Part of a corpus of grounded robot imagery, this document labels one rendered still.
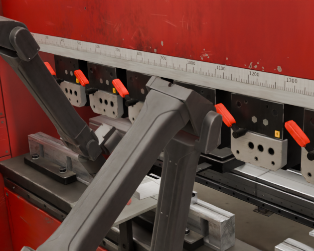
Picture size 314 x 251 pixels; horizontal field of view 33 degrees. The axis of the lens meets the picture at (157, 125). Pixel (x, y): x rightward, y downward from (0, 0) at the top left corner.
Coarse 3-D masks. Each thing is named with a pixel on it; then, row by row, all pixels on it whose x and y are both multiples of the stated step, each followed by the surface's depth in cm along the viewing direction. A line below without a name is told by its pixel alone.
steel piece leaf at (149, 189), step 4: (144, 184) 161; (148, 184) 160; (152, 184) 160; (156, 184) 160; (140, 188) 158; (144, 188) 158; (148, 188) 158; (152, 188) 158; (156, 188) 158; (136, 192) 152; (140, 192) 156; (144, 192) 155; (148, 192) 155; (152, 192) 155; (156, 192) 155; (136, 196) 152; (140, 196) 153; (144, 196) 153; (148, 196) 153
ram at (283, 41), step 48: (48, 0) 179; (96, 0) 159; (144, 0) 143; (192, 0) 129; (240, 0) 118; (288, 0) 109; (48, 48) 187; (144, 48) 148; (192, 48) 133; (240, 48) 122; (288, 48) 112; (288, 96) 115
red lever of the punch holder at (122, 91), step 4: (116, 80) 155; (116, 84) 155; (120, 84) 155; (116, 88) 155; (120, 88) 154; (124, 88) 155; (120, 92) 154; (124, 92) 154; (128, 92) 155; (124, 96) 154; (128, 96) 154; (128, 100) 153; (132, 100) 153; (136, 100) 154; (128, 104) 152; (132, 104) 153
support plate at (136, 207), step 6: (144, 180) 164; (150, 180) 164; (132, 198) 153; (150, 198) 152; (156, 198) 152; (72, 204) 151; (132, 204) 149; (138, 204) 149; (144, 204) 149; (150, 204) 149; (156, 204) 149; (126, 210) 146; (132, 210) 146; (138, 210) 146; (144, 210) 146; (120, 216) 143; (126, 216) 143; (132, 216) 143; (120, 222) 141
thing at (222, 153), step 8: (216, 152) 173; (224, 152) 173; (200, 160) 175; (208, 160) 172; (216, 160) 170; (224, 160) 170; (232, 160) 171; (240, 160) 174; (200, 168) 169; (208, 168) 170; (216, 168) 171; (224, 168) 169; (232, 168) 172
